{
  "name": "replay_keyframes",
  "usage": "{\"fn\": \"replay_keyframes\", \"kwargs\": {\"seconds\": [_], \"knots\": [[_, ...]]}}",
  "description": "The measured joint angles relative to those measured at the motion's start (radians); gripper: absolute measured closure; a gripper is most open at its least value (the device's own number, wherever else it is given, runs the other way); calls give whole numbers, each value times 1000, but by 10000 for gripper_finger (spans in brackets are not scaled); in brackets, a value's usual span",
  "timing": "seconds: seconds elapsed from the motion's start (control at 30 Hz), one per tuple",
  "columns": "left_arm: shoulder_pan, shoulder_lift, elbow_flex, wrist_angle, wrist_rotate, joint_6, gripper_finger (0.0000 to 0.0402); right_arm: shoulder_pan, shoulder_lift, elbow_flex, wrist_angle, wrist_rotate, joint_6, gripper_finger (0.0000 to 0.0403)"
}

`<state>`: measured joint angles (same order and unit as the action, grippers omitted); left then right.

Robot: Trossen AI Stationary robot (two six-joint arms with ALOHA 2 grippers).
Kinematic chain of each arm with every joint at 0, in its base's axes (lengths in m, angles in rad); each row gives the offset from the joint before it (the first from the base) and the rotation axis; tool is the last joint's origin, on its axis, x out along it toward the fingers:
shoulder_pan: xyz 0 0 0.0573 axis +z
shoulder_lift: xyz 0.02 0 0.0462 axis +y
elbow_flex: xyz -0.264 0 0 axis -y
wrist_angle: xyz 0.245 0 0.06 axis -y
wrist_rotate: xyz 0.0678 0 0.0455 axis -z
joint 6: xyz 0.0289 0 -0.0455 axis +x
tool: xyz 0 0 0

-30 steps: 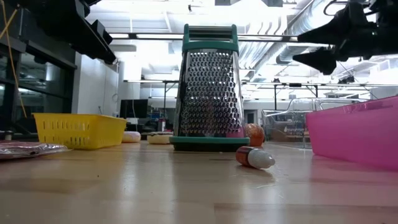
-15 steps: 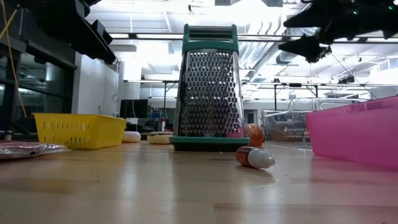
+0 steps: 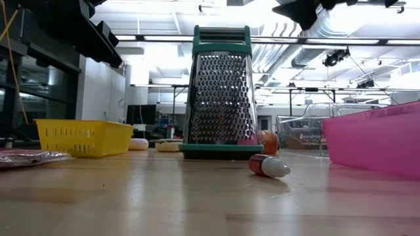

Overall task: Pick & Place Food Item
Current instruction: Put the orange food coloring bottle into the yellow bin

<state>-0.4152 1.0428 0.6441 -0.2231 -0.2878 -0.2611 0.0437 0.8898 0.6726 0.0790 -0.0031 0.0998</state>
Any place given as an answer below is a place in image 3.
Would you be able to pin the sugared long bread roll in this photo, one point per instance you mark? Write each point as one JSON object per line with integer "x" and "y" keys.
{"x": 270, "y": 142}

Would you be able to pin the silver air duct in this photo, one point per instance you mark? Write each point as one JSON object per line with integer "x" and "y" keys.
{"x": 308, "y": 57}

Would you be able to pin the yellow plastic basket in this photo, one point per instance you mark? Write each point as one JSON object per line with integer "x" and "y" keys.
{"x": 82, "y": 137}

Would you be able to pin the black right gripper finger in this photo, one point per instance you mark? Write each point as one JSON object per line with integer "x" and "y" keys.
{"x": 302, "y": 13}

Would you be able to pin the red snack packet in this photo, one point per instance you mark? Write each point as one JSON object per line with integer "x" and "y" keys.
{"x": 29, "y": 157}

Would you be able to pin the pink plastic tray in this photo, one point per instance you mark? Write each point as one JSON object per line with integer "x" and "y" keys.
{"x": 377, "y": 141}

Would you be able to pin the pale purple frosted donut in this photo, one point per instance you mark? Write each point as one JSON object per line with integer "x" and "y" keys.
{"x": 138, "y": 144}

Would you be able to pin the black framed glass partition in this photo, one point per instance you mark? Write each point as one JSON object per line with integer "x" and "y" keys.
{"x": 39, "y": 85}

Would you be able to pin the long ceiling light bar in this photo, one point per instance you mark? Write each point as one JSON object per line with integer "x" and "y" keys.
{"x": 295, "y": 41}

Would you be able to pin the black ceiling spotlight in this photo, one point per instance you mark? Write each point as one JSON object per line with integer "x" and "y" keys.
{"x": 334, "y": 58}

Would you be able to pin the black monitor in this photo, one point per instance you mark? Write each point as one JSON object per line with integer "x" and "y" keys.
{"x": 141, "y": 114}

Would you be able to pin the red dropper bottle white cap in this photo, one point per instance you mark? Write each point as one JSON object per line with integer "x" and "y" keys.
{"x": 272, "y": 166}

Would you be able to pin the clear plastic container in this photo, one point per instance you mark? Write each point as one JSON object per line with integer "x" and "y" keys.
{"x": 295, "y": 131}

